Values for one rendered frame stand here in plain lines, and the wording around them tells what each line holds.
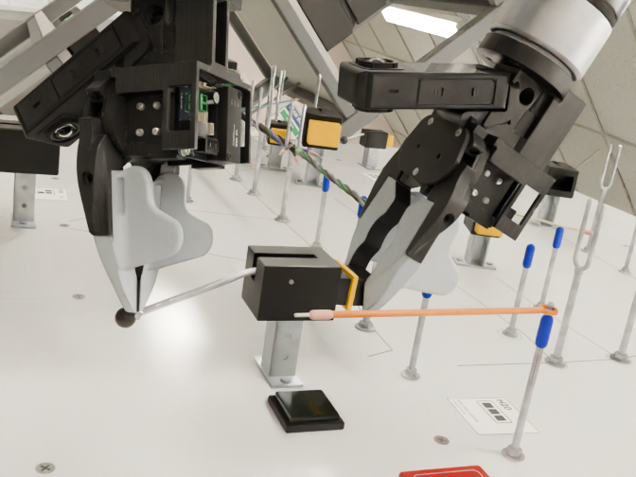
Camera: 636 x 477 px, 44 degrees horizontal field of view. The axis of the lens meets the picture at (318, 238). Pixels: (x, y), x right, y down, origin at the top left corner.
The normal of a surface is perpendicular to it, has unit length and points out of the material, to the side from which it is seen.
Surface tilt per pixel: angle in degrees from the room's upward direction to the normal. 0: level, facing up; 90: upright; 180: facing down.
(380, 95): 91
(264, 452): 49
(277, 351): 90
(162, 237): 113
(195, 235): 106
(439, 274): 85
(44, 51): 90
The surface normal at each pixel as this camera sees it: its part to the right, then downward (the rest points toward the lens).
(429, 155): -0.77, -0.43
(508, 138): 0.35, 0.32
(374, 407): 0.15, -0.95
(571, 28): 0.14, 0.20
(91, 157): -0.39, -0.07
